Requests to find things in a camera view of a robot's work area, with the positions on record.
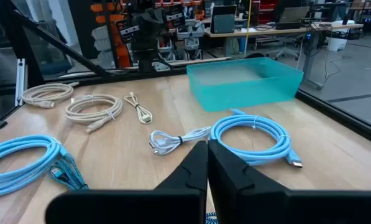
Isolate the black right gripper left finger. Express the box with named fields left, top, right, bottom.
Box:
left=45, top=140, right=208, bottom=224

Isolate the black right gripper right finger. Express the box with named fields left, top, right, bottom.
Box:
left=208, top=139, right=371, bottom=224

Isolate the light blue cable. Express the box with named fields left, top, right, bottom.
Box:
left=209, top=108, right=304, bottom=169
left=0, top=134, right=70, bottom=199

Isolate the white cable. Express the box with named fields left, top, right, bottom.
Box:
left=149, top=126, right=211, bottom=156

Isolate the beige cable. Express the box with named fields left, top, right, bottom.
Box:
left=65, top=94, right=124, bottom=134
left=21, top=81, right=80, bottom=109

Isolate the cream cable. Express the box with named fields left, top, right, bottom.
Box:
left=123, top=91, right=153, bottom=125

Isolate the storage rack with bins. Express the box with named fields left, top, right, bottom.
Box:
left=90, top=0, right=206, bottom=68

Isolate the dark screen on stand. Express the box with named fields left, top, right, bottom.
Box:
left=209, top=4, right=237, bottom=34

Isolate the teal translucent plastic bin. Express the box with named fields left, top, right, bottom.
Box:
left=186, top=57, right=305, bottom=113

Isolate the wooden office desk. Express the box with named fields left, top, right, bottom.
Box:
left=203, top=22, right=365, bottom=90

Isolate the white office chair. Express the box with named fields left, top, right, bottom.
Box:
left=265, top=33, right=301, bottom=62

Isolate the grey laptop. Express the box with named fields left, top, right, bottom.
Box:
left=274, top=6, right=311, bottom=31

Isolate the silver aluminium profile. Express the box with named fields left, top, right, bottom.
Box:
left=14, top=58, right=28, bottom=107

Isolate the white bucket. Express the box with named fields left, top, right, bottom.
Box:
left=326, top=20, right=355, bottom=52

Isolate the yellow hanging cord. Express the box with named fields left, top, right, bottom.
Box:
left=244, top=0, right=253, bottom=58

